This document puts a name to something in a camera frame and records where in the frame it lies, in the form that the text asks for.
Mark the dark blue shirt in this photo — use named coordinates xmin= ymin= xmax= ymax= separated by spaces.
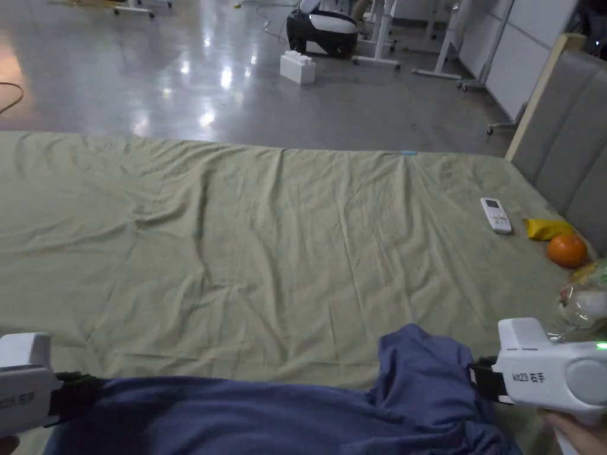
xmin=42 ymin=323 xmax=523 ymax=455

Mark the orange fruit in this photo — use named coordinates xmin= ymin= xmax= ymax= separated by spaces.
xmin=548 ymin=234 xmax=588 ymax=268

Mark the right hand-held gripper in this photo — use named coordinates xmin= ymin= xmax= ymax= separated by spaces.
xmin=471 ymin=318 xmax=607 ymax=455

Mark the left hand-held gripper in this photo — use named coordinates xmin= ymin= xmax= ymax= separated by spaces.
xmin=0 ymin=331 xmax=103 ymax=436

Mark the grey padded headboard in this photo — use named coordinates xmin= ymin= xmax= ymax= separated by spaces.
xmin=504 ymin=33 xmax=607 ymax=261

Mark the white remote control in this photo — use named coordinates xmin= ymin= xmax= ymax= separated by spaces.
xmin=480 ymin=196 xmax=513 ymax=235

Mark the yellow snack packet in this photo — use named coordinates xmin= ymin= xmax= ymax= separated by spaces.
xmin=522 ymin=217 xmax=576 ymax=242

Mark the clear plastic bag with food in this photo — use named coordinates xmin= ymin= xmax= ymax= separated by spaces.
xmin=557 ymin=258 xmax=607 ymax=332

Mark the person's right hand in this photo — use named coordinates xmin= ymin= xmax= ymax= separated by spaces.
xmin=540 ymin=410 xmax=607 ymax=455

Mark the white foam block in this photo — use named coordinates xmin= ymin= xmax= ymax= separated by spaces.
xmin=279 ymin=49 xmax=317 ymax=86

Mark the bed with pale green sheet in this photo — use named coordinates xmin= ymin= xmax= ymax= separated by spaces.
xmin=0 ymin=130 xmax=607 ymax=455

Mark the white desk on wheels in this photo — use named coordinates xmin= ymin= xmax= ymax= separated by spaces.
xmin=352 ymin=0 xmax=402 ymax=72
xmin=411 ymin=0 xmax=465 ymax=80

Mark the black and white robot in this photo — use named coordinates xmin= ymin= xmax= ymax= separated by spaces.
xmin=286 ymin=0 xmax=359 ymax=60

